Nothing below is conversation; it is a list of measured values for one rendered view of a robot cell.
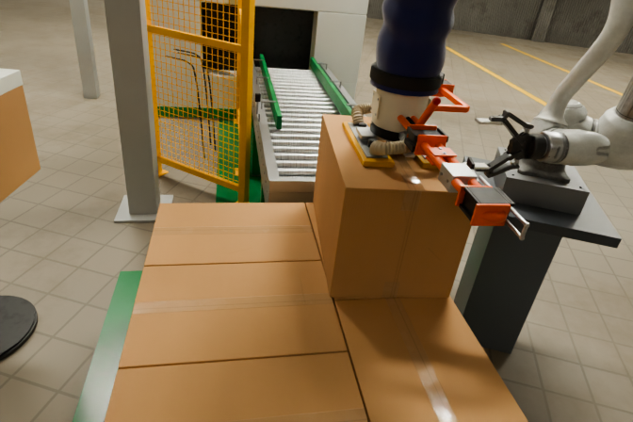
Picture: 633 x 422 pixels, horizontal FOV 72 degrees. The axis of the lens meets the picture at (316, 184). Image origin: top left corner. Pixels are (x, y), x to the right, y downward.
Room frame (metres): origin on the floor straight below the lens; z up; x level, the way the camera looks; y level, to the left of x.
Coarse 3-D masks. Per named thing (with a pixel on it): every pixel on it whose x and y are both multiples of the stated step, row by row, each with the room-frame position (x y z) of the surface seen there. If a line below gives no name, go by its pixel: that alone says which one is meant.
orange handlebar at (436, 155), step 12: (456, 96) 1.60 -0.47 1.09; (444, 108) 1.47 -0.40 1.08; (456, 108) 1.48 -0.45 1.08; (468, 108) 1.50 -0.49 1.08; (432, 156) 1.03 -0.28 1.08; (444, 156) 1.05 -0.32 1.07; (456, 156) 1.03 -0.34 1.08; (456, 180) 0.90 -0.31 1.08; (480, 216) 0.77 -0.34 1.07; (492, 216) 0.76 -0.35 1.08; (504, 216) 0.77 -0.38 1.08
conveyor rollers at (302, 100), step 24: (288, 72) 3.82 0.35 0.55; (312, 72) 3.95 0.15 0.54; (264, 96) 3.05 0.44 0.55; (288, 96) 3.10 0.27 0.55; (312, 96) 3.22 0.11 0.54; (288, 120) 2.64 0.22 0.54; (312, 120) 2.68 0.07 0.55; (288, 144) 2.27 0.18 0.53; (312, 144) 2.30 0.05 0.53; (288, 168) 1.94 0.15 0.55; (312, 168) 2.03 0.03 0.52
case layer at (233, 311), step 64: (192, 256) 1.19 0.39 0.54; (256, 256) 1.23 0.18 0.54; (320, 256) 1.28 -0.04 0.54; (192, 320) 0.91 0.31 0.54; (256, 320) 0.93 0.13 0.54; (320, 320) 0.96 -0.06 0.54; (384, 320) 0.99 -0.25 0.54; (448, 320) 1.02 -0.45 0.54; (128, 384) 0.69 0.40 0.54; (192, 384) 0.70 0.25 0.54; (256, 384) 0.72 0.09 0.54; (320, 384) 0.75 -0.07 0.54; (384, 384) 0.77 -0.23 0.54; (448, 384) 0.79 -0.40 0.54
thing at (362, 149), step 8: (344, 128) 1.50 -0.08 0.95; (352, 128) 1.46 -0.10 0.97; (352, 136) 1.41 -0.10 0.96; (352, 144) 1.36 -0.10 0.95; (360, 144) 1.33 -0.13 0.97; (368, 144) 1.31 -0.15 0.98; (360, 152) 1.28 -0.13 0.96; (368, 152) 1.27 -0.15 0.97; (360, 160) 1.24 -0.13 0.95; (368, 160) 1.22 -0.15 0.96; (376, 160) 1.23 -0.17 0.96; (384, 160) 1.23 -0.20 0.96; (392, 160) 1.24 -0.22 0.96
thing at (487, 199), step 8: (464, 192) 0.84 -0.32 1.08; (472, 192) 0.82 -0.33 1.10; (480, 192) 0.82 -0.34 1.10; (488, 192) 0.83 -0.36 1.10; (496, 192) 0.83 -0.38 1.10; (456, 200) 0.85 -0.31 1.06; (464, 200) 0.84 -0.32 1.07; (472, 200) 0.81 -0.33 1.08; (480, 200) 0.79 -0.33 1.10; (488, 200) 0.79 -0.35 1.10; (496, 200) 0.80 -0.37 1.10; (504, 200) 0.80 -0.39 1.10; (464, 208) 0.82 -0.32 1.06; (472, 208) 0.80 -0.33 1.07; (480, 208) 0.77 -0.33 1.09; (488, 208) 0.77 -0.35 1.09; (496, 208) 0.77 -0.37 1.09; (504, 208) 0.78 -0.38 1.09; (472, 216) 0.77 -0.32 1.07; (472, 224) 0.77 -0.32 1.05; (480, 224) 0.77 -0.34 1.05; (488, 224) 0.77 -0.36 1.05; (496, 224) 0.78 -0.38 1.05; (504, 224) 0.78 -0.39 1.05
